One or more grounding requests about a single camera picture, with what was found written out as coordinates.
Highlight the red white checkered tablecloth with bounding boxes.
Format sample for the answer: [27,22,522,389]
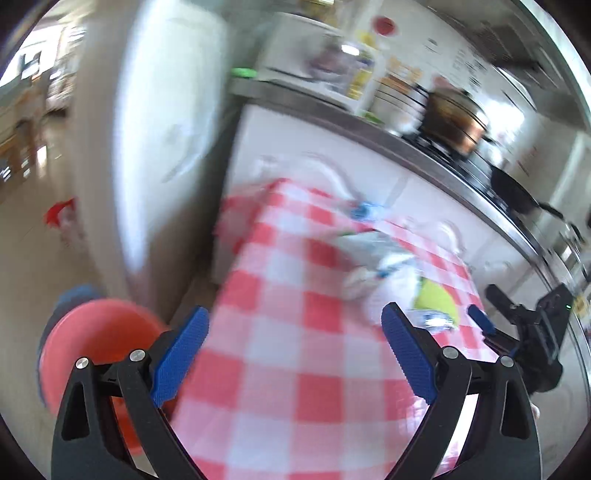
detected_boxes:
[168,178,501,480]

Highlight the copper cooking pot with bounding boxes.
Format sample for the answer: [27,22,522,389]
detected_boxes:
[419,88,489,157]

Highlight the green cleaning cloth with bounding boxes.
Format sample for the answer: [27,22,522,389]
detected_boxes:
[414,278,460,328]

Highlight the blue white cloth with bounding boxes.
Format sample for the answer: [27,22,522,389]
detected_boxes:
[349,202,386,222]

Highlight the red plastic basin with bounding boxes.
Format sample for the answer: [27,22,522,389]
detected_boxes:
[39,299,186,470]

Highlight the white wet wipes pack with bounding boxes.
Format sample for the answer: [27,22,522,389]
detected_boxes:
[332,230,421,300]

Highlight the red plastic stool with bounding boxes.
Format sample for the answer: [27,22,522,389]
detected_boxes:
[44,198,76,229]

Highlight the white cabinet doors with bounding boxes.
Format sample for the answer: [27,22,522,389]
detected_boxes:
[211,103,588,462]

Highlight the white refrigerator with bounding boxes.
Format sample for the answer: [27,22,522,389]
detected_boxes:
[71,1,230,319]

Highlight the black frying pan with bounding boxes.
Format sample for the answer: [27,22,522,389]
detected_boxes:
[490,165,564,220]

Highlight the white microwave oven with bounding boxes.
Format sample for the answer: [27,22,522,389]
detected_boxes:
[256,13,362,96]

